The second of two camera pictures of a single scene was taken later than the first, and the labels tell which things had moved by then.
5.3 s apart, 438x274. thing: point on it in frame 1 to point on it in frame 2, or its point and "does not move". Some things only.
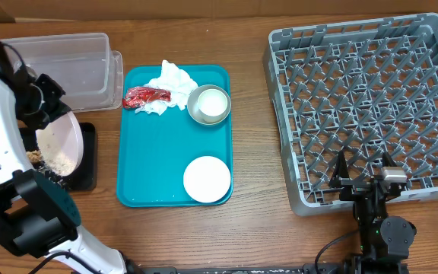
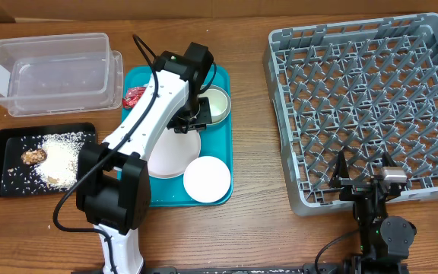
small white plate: (207, 179) does not move
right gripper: (361, 184) does not move
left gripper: (58, 107) to (182, 127)
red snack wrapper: (136, 97) does not move
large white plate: (60, 143) to (171, 152)
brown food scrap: (34, 156) does not move
